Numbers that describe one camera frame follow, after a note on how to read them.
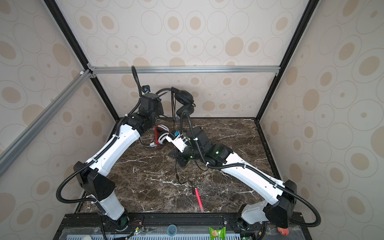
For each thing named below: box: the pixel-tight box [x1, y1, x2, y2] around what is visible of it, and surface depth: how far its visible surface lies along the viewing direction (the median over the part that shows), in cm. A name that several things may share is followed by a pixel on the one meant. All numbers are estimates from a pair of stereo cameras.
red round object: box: [277, 226, 290, 236], surface depth 71 cm
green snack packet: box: [209, 227, 227, 240], surface depth 71 cm
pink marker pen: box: [194, 187, 204, 214], surface depth 82 cm
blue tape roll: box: [167, 224, 178, 237], surface depth 73 cm
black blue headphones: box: [155, 87, 196, 116], surface depth 77 cm
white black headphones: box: [157, 124, 170, 145], surface depth 101 cm
